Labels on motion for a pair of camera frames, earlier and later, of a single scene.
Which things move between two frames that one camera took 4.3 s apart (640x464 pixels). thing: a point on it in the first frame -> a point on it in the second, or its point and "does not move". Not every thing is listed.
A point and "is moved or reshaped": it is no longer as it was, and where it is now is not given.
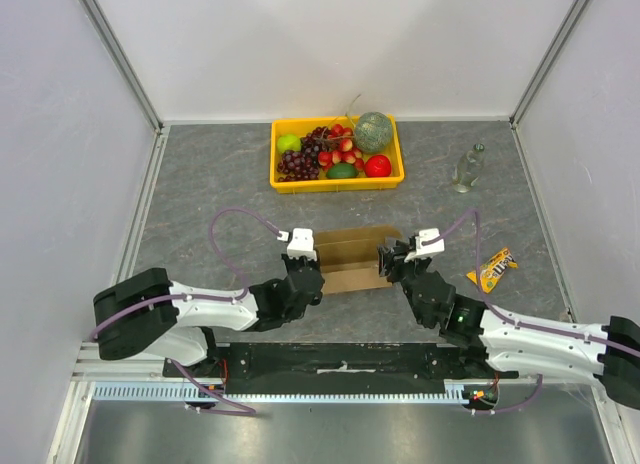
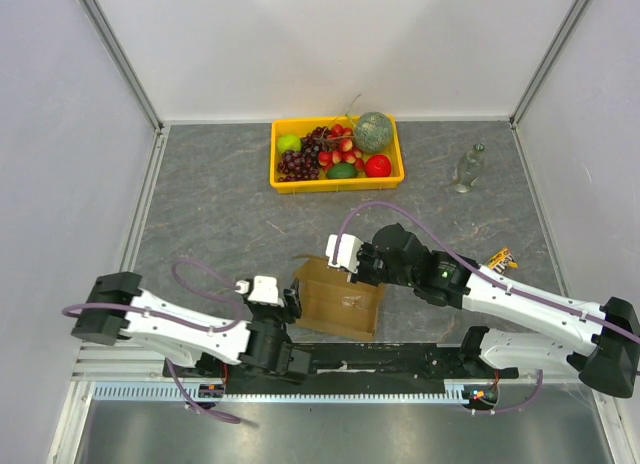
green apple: (288, 143) does not move
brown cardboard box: (349, 257) is moved or reshaped
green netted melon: (373, 132) does not move
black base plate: (334, 363) does not move
